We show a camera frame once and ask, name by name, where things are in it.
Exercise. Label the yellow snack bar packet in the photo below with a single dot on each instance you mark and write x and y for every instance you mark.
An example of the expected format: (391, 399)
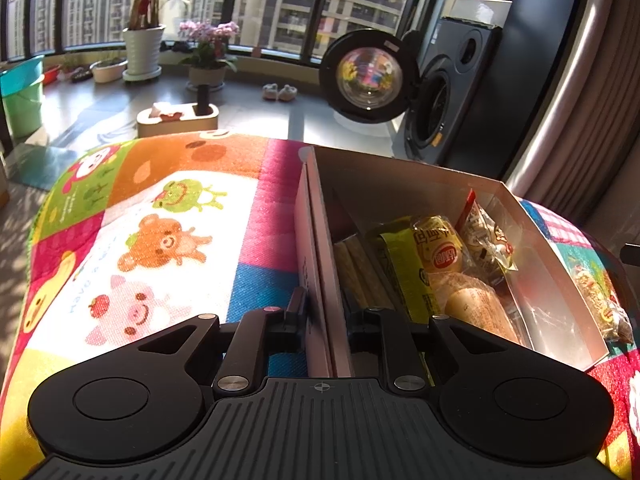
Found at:
(395, 248)

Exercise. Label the tall plant white pot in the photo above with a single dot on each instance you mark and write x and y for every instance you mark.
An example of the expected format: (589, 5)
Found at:
(142, 37)

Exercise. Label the colourful cartoon play mat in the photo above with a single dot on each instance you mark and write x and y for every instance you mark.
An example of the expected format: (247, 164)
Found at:
(143, 249)

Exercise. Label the teal plastic bucket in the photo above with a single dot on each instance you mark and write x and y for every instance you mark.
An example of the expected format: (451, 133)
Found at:
(21, 75)

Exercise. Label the pink Volcano snack pack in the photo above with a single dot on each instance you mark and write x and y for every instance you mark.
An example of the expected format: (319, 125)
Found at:
(358, 276)

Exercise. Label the round bun red logo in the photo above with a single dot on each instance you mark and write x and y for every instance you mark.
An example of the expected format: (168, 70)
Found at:
(440, 249)

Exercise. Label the red peanut snack bag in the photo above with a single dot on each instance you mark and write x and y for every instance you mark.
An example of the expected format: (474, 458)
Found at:
(487, 244)

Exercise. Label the brown curtain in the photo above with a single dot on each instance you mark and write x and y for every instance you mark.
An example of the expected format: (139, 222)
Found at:
(592, 119)

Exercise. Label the green plastic bucket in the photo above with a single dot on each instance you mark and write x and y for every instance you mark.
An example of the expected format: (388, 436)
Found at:
(24, 110)

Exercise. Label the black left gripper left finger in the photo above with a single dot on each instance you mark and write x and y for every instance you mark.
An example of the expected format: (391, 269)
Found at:
(261, 333)

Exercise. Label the barcode bread loaf packet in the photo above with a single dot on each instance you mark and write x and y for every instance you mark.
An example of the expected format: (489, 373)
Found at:
(472, 301)

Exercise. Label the round washing machine door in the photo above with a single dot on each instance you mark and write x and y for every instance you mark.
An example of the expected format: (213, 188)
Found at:
(370, 76)

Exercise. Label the red plastic basin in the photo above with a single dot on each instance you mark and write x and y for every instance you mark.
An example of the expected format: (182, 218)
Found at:
(51, 74)

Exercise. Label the pink cardboard box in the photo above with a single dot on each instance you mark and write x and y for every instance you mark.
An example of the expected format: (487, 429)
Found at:
(343, 193)

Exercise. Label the low white planter bowl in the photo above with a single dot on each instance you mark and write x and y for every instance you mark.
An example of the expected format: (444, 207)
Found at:
(107, 71)

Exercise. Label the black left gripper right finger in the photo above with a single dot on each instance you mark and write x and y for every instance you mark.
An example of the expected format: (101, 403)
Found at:
(384, 333)

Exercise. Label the pink flower pot plant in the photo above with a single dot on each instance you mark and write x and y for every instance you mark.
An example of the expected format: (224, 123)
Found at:
(209, 60)

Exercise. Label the dark front-load washing machine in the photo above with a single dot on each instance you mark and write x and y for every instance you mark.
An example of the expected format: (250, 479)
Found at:
(450, 72)

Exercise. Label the pair of white slippers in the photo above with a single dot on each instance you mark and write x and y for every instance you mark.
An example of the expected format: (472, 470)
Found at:
(272, 92)

